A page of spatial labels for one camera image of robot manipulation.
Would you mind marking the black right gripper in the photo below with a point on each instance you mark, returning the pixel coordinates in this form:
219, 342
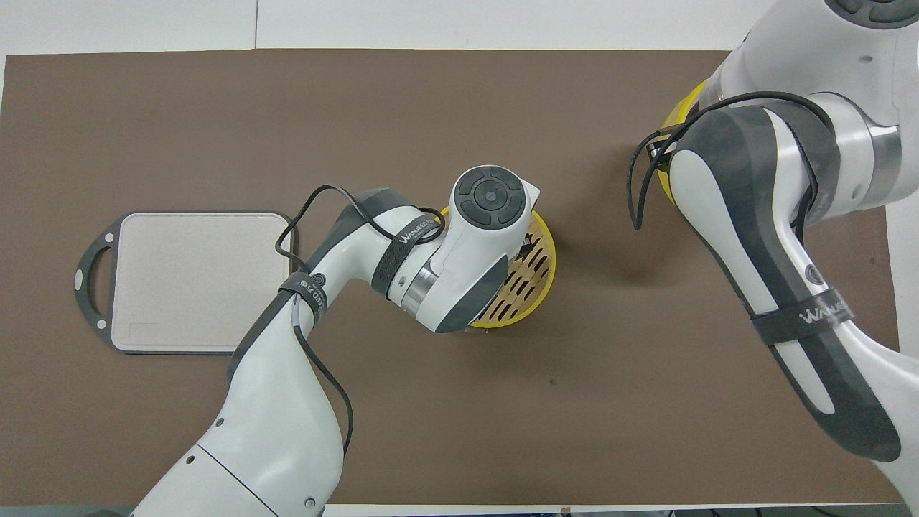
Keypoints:
659, 147

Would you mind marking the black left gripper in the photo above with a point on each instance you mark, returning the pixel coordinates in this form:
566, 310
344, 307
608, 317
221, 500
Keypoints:
525, 248

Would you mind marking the yellow steamer basket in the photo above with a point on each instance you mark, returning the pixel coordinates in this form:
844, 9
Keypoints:
682, 111

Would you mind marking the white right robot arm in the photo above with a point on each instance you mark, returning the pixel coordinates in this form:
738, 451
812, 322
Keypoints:
718, 187

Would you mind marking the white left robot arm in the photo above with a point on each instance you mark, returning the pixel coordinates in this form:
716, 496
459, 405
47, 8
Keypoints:
273, 431

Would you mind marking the yellow bamboo steamer base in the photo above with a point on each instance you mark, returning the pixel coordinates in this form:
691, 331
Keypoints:
531, 280

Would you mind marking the brown table mat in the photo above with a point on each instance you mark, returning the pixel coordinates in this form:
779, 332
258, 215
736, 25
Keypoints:
431, 108

